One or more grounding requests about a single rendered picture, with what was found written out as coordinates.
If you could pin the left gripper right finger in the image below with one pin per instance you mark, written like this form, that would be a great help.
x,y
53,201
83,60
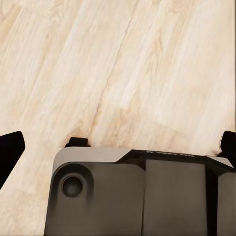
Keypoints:
x,y
228,146

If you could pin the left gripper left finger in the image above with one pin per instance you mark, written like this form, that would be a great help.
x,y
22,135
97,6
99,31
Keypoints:
x,y
12,146

